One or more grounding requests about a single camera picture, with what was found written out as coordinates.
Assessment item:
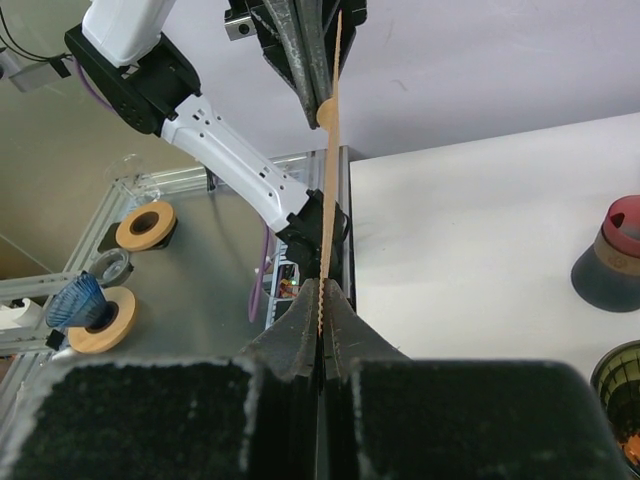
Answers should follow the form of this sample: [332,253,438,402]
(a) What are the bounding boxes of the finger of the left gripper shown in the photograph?
[295,0,367,105]
[249,1,318,129]

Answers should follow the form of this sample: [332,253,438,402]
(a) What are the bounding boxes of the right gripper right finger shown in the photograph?
[321,280,630,479]

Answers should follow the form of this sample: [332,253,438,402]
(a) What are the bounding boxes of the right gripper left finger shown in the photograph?
[1,280,318,479]

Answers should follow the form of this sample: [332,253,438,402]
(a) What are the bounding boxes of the brown paper coffee filter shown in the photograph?
[317,11,343,337]

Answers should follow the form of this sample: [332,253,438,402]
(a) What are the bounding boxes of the dark green dripper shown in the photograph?
[591,340,639,469]

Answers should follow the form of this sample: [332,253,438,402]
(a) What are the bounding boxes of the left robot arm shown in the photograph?
[64,1,367,280]

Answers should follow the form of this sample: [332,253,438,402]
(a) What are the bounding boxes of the blue glass dripper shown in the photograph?
[45,271,117,330]

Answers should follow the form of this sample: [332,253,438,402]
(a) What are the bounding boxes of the small clear glass cup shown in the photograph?
[88,248,134,288]

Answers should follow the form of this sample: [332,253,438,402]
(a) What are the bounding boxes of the black red carafe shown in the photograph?
[571,195,639,313]

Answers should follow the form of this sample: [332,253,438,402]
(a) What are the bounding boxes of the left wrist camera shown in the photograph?
[224,9,256,41]

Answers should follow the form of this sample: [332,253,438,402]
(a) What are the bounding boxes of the grey cable duct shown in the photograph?
[263,240,302,330]

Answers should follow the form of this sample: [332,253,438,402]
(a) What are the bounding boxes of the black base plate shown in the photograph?
[328,202,356,307]

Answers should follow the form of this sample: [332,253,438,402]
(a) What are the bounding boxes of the wooden ring under dripper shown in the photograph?
[67,286,139,354]

